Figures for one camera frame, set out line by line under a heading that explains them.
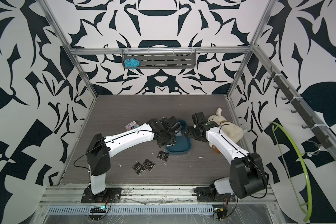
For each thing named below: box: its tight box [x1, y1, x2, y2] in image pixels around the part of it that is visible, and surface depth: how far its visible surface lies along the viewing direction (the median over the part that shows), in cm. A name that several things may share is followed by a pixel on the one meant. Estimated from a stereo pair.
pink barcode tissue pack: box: [125, 120, 137, 131], surface depth 98 cm
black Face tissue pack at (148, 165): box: [141, 158, 156, 173], surface depth 85 cm
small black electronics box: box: [90, 205, 107, 214], surface depth 74 cm
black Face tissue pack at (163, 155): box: [156, 150, 170, 161], surface depth 88 cm
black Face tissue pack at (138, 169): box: [132, 161, 146, 177], surface depth 83 cm
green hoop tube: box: [269, 121, 313, 222], surface depth 57 cm
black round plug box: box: [213, 207, 228, 220], surface depth 73 cm
